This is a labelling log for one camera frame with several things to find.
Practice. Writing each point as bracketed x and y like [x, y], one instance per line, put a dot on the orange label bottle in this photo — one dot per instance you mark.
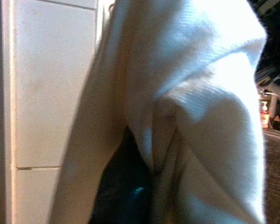
[264, 112]

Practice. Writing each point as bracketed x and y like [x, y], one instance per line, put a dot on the white knitted garment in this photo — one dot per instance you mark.
[196, 70]

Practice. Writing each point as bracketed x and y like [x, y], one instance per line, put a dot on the black machine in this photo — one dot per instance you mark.
[276, 46]

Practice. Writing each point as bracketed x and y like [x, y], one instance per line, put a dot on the brown woven basket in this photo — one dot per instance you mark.
[277, 177]

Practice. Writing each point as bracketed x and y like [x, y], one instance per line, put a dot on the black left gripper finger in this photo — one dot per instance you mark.
[123, 186]

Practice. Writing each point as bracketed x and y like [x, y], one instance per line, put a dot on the white cabinet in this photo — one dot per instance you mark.
[51, 93]

